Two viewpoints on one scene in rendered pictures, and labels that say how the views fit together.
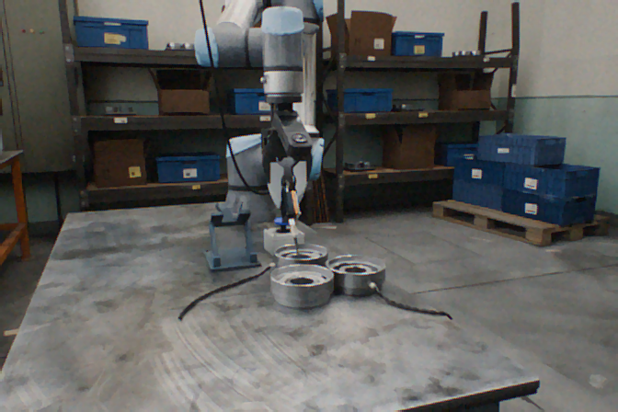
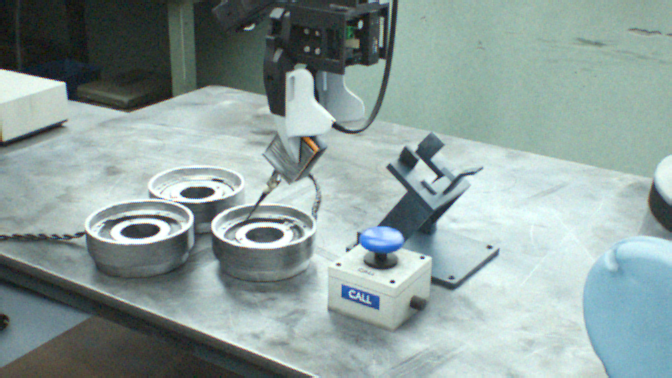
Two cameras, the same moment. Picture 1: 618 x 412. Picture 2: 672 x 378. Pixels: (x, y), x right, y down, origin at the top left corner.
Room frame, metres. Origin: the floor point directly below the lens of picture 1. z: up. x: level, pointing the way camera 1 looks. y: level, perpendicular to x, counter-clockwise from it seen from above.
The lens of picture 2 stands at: (1.62, -0.43, 1.22)
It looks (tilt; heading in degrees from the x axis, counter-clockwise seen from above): 23 degrees down; 142
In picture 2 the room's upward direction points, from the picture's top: 1 degrees clockwise
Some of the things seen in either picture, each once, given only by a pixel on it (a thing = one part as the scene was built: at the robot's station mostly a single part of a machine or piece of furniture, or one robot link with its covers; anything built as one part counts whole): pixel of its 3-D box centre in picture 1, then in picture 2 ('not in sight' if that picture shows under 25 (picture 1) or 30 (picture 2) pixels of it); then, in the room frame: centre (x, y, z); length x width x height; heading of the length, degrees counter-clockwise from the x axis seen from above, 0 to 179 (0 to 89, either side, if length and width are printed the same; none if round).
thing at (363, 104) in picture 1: (359, 100); not in sight; (4.97, -0.54, 1.11); 0.52 x 0.38 x 0.22; 110
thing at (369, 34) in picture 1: (360, 36); not in sight; (4.97, -0.54, 1.69); 0.59 x 0.41 x 0.38; 115
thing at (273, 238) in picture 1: (282, 239); (384, 283); (1.08, 0.04, 0.82); 0.08 x 0.07 x 0.05; 20
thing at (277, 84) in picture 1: (281, 85); not in sight; (0.99, 0.04, 1.15); 0.08 x 0.08 x 0.05
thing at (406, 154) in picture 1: (406, 145); not in sight; (5.15, -1.05, 0.67); 0.52 x 0.43 x 0.43; 110
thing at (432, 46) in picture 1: (408, 46); not in sight; (5.15, -1.03, 1.61); 0.52 x 0.38 x 0.22; 113
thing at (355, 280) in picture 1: (355, 274); (141, 238); (0.86, -0.09, 0.82); 0.10 x 0.10 x 0.04
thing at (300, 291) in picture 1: (302, 286); (197, 199); (0.81, 0.00, 0.82); 0.10 x 0.10 x 0.04
